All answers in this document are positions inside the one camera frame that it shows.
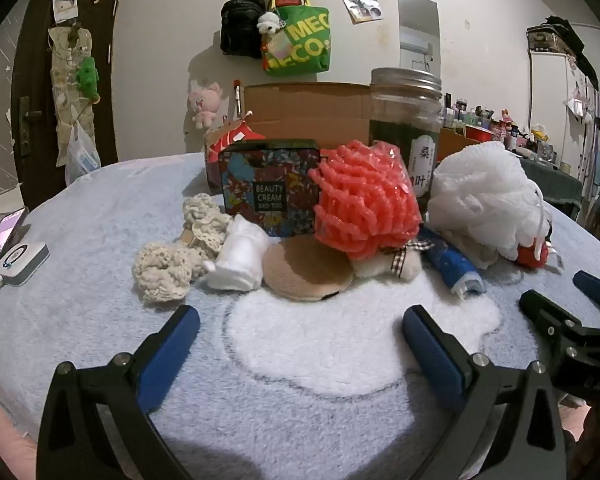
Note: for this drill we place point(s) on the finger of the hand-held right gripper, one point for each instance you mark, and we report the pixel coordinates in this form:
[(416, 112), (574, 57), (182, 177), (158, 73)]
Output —
[(595, 286), (542, 310)]

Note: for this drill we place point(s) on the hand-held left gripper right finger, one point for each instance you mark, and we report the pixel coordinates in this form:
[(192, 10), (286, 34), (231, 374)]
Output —
[(435, 360)]

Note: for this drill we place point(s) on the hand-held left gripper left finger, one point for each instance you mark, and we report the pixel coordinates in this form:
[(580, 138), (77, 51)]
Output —
[(170, 355)]

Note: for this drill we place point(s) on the red plush with white label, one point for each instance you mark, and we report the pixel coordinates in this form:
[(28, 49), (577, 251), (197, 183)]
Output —
[(530, 256)]

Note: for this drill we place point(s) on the blue and white tube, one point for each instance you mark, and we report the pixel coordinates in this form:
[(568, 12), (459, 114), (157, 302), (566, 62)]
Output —
[(450, 262)]

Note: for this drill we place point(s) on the white plush with plaid bow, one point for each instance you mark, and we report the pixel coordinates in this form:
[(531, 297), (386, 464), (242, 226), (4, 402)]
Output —
[(375, 267)]

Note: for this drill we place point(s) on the white cloth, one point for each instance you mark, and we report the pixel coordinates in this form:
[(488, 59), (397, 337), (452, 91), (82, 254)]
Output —
[(240, 255)]

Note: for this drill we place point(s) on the white bath pouf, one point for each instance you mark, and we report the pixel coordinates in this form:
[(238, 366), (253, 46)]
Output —
[(485, 195)]

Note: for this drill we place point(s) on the beige round powder puff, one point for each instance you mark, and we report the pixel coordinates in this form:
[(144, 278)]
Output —
[(300, 270)]

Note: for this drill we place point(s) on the coral pink bath pouf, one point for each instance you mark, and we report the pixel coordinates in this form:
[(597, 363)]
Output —
[(365, 205)]

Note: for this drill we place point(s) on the cardboard box with red lining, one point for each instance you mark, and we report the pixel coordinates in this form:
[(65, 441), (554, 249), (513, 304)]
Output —
[(305, 110)]

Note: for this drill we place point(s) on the table with green cloth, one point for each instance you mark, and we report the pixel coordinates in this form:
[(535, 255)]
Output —
[(550, 180)]

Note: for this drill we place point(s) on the white square charger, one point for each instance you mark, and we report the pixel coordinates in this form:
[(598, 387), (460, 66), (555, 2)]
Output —
[(22, 260)]

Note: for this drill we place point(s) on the white hanging plush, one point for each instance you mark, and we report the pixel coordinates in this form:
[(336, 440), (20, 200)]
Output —
[(577, 102)]

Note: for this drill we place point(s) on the red tray box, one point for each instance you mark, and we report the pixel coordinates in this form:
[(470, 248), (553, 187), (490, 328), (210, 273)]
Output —
[(477, 134)]

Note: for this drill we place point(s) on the pink bed sheet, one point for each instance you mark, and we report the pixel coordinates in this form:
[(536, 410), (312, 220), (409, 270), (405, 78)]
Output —
[(0, 440)]

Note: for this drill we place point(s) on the white wardrobe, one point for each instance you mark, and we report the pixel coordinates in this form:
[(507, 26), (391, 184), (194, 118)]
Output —
[(555, 100)]

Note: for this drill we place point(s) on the floral patterned tin box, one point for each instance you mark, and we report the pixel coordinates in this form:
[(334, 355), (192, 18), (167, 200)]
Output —
[(275, 180)]

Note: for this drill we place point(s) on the row of cosmetic bottles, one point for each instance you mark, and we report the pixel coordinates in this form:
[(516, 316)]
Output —
[(480, 115)]

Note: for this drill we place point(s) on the smartphone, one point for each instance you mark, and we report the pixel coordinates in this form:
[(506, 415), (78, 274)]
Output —
[(0, 240)]

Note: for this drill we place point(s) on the clear plastic bag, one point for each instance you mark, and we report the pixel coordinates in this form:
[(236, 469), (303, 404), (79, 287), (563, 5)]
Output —
[(82, 155)]

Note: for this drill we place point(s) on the glass jar with metal lid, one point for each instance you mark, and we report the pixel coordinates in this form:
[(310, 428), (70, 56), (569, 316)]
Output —
[(405, 110)]

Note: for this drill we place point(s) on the dark bag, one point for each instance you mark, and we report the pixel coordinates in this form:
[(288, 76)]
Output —
[(575, 42)]

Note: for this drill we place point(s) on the patterned storage box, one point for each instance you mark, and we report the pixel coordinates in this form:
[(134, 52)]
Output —
[(542, 37)]

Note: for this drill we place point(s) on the pink pig plush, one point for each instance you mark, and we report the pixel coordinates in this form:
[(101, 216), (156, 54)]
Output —
[(205, 102)]

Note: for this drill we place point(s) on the green plush toy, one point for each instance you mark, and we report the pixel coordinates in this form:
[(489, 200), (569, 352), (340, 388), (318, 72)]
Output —
[(87, 77)]

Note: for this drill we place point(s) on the beige hanging organiser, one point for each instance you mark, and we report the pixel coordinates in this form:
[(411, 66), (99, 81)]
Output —
[(62, 75)]

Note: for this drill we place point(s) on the dark wooden door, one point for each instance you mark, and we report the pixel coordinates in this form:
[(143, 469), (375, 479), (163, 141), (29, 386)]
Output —
[(35, 85)]

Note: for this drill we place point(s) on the black backpack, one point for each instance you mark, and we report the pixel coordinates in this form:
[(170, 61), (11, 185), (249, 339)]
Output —
[(240, 22)]

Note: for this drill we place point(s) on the green tote bag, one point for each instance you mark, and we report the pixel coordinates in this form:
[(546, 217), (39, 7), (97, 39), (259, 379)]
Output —
[(305, 40)]

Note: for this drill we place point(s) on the white paper picture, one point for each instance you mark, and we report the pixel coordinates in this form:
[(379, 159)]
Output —
[(64, 0)]

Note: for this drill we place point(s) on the wall mirror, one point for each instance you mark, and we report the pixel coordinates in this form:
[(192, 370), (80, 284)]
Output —
[(417, 15)]

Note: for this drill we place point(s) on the wall photo prints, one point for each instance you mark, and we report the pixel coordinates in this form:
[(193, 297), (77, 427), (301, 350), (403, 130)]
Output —
[(360, 2)]

